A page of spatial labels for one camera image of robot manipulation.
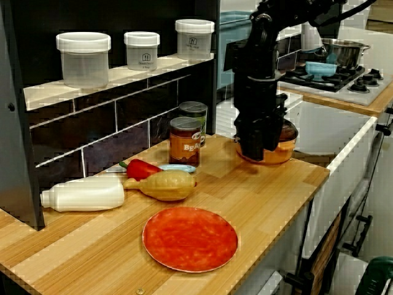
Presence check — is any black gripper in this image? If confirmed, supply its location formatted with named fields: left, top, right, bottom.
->
left=233, top=76, right=289, bottom=162

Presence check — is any orange toy pot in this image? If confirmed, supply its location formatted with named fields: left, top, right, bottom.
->
left=235, top=140, right=297, bottom=166

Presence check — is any green label toy can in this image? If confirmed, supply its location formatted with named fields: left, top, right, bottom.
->
left=179, top=101, right=208, bottom=147

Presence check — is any white toy sink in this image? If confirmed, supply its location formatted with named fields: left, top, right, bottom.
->
left=214, top=90, right=379, bottom=173

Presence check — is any orange beans toy can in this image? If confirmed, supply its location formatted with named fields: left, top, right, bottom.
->
left=169, top=116, right=203, bottom=168

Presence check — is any light blue toy spoon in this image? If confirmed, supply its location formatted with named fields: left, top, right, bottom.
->
left=106, top=163, right=197, bottom=175

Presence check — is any light blue bowl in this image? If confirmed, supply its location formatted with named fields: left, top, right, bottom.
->
left=305, top=61, right=338, bottom=81

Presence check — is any black stove burner grate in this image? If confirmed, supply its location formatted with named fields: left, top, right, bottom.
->
left=278, top=65, right=366, bottom=93

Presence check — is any yellow squash toy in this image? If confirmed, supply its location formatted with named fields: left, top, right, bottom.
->
left=123, top=170, right=198, bottom=202

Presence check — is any white stove top base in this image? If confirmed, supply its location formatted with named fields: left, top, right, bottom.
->
left=302, top=66, right=386, bottom=107

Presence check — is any red round plate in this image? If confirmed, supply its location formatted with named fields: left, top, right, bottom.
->
left=142, top=206, right=239, bottom=273

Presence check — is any brown wooden cabinet panel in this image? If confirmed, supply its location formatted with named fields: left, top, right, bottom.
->
left=308, top=211, right=343, bottom=280

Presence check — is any blue box with dark window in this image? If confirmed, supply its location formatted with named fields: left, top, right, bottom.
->
left=216, top=10, right=255, bottom=90

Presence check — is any red toy pepper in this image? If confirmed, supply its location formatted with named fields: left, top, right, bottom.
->
left=119, top=159, right=163, bottom=181

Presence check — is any stainless steel pot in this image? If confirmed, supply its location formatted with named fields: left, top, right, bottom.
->
left=319, top=38, right=372, bottom=69

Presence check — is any medium clear plastic jar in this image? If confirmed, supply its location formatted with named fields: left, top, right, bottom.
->
left=175, top=19, right=216, bottom=61

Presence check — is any small clear plastic jar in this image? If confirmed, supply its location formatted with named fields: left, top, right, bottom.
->
left=123, top=31, right=161, bottom=72

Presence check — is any cream shelf board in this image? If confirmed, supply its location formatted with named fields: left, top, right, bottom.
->
left=23, top=52, right=215, bottom=111

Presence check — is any dark tile backsplash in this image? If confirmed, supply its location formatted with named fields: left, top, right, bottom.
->
left=27, top=73, right=193, bottom=179

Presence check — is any green plastic object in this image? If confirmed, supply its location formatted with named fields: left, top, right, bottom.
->
left=362, top=256, right=393, bottom=295

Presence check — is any white plastic bottle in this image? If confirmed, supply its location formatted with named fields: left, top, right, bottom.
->
left=40, top=177, right=125, bottom=213

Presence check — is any large clear plastic jar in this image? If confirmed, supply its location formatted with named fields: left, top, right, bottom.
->
left=55, top=31, right=112, bottom=89

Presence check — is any black cabinet handle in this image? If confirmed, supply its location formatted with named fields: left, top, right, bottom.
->
left=342, top=214, right=374, bottom=258
left=284, top=269, right=316, bottom=295
left=375, top=106, right=393, bottom=136

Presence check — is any dark grey hutch frame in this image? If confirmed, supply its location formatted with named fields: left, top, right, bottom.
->
left=0, top=0, right=222, bottom=232

